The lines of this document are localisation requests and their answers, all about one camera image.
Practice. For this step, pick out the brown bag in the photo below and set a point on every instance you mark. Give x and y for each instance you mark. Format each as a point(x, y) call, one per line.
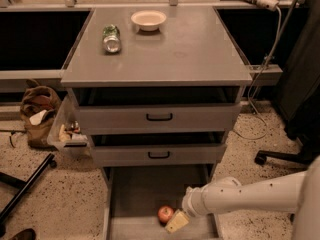
point(39, 107)

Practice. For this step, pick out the grey middle drawer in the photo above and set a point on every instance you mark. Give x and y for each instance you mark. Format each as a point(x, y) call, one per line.
point(158, 148)

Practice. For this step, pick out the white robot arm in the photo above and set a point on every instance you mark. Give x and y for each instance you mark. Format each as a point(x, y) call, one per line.
point(297, 193)

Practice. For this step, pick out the white bowl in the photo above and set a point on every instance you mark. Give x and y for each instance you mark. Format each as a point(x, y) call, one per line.
point(148, 20)

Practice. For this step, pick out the grey top drawer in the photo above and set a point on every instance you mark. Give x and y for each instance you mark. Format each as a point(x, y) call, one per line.
point(156, 109)

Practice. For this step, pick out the green soda can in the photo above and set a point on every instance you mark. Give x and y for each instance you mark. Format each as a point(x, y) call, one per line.
point(111, 39)

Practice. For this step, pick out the black office chair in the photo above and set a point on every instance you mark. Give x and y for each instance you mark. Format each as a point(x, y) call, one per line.
point(297, 96)

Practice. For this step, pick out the grey drawer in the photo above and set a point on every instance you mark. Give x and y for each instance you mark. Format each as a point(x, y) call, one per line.
point(158, 148)
point(156, 109)
point(137, 193)

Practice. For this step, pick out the brown shoe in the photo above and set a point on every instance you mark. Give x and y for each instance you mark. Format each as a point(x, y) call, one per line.
point(26, 234)

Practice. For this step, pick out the red apple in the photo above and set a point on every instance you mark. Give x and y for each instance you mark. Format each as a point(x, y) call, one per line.
point(165, 213)

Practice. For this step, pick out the clear plastic bin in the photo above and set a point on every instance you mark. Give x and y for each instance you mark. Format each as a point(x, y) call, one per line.
point(65, 134)

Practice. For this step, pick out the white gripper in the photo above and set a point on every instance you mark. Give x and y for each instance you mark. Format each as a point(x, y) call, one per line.
point(190, 204)

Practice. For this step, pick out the grey drawer cabinet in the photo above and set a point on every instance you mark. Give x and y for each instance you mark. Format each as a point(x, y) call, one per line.
point(191, 48)

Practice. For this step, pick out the grey bottom drawer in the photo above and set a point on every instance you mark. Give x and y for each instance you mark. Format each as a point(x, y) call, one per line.
point(137, 193)

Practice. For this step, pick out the black chair base leg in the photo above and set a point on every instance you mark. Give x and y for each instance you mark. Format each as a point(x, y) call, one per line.
point(21, 187)

